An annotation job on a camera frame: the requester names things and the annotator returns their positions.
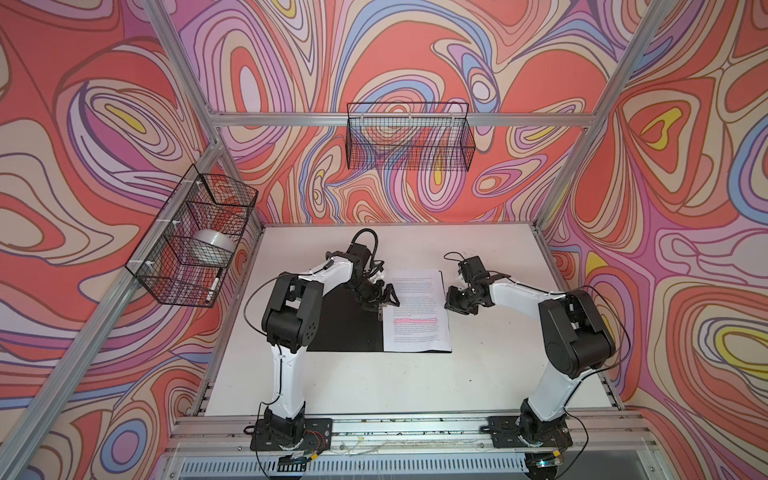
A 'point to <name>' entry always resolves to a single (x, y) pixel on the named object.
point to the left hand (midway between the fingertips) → (391, 304)
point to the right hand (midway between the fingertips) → (449, 311)
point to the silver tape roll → (217, 238)
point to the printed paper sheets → (420, 323)
